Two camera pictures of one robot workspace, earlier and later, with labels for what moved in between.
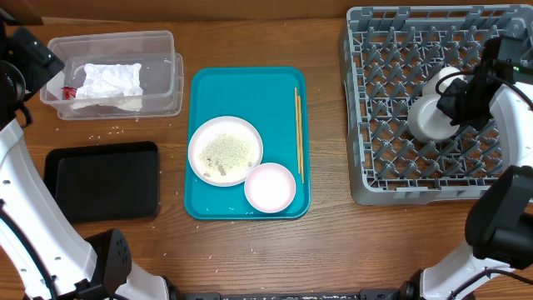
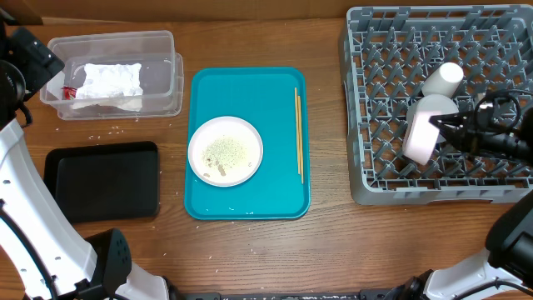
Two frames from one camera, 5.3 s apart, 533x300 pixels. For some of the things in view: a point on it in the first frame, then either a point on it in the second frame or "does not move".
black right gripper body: x=464 y=103 to x=520 y=141
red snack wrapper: x=68 y=92 does not move
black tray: x=108 y=182 does not move
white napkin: x=117 y=85 does not move
